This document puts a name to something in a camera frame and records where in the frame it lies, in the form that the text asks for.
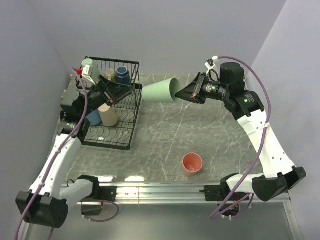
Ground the beige plastic cup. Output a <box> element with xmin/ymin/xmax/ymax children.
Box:
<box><xmin>98</xmin><ymin>104</ymin><xmax>118</xmax><ymax>127</ymax></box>

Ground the pink plastic cup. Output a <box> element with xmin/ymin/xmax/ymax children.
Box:
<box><xmin>182</xmin><ymin>152</ymin><xmax>203</xmax><ymax>178</ymax></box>

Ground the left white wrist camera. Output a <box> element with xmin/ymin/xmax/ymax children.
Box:
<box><xmin>76</xmin><ymin>64</ymin><xmax>98</xmax><ymax>85</ymax></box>

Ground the dark blue glazed mug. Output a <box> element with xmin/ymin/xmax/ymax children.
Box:
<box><xmin>115</xmin><ymin>66</ymin><xmax>131</xmax><ymax>85</ymax></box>

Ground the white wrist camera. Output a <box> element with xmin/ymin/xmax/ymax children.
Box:
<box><xmin>76</xmin><ymin>64</ymin><xmax>98</xmax><ymax>85</ymax></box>
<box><xmin>204</xmin><ymin>55</ymin><xmax>219</xmax><ymax>73</ymax></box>

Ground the aluminium mounting rail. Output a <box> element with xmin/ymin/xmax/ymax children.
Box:
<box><xmin>74</xmin><ymin>183</ymin><xmax>292</xmax><ymax>205</ymax></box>

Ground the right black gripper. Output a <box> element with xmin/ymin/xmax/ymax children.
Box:
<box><xmin>175</xmin><ymin>71</ymin><xmax>230</xmax><ymax>105</ymax></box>

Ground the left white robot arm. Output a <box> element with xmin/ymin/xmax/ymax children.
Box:
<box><xmin>15</xmin><ymin>76</ymin><xmax>135</xmax><ymax>229</ymax></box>

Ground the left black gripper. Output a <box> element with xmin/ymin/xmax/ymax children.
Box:
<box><xmin>79</xmin><ymin>74</ymin><xmax>134</xmax><ymax>118</ymax></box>

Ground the blue plastic cup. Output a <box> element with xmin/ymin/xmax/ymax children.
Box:
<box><xmin>86</xmin><ymin>109</ymin><xmax>102</xmax><ymax>126</ymax></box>

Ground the olive ceramic mug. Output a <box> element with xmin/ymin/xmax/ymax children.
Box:
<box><xmin>104</xmin><ymin>68</ymin><xmax>118</xmax><ymax>83</ymax></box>

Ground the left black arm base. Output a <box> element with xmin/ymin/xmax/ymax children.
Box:
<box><xmin>96</xmin><ymin>186</ymin><xmax>117</xmax><ymax>202</ymax></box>

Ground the large green plastic cup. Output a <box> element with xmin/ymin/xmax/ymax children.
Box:
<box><xmin>142</xmin><ymin>78</ymin><xmax>182</xmax><ymax>103</ymax></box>

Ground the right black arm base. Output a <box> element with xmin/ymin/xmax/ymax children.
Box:
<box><xmin>201</xmin><ymin>184</ymin><xmax>230</xmax><ymax>202</ymax></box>

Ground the small green plastic cup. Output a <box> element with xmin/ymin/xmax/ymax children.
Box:
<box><xmin>81</xmin><ymin>58</ymin><xmax>101</xmax><ymax>83</ymax></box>

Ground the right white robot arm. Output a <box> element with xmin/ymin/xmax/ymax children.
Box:
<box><xmin>175</xmin><ymin>62</ymin><xmax>307</xmax><ymax>202</ymax></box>

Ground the black wire dish rack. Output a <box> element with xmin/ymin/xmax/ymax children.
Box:
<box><xmin>83</xmin><ymin>56</ymin><xmax>143</xmax><ymax>151</ymax></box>

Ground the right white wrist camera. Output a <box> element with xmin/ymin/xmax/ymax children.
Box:
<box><xmin>204</xmin><ymin>55</ymin><xmax>219</xmax><ymax>73</ymax></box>

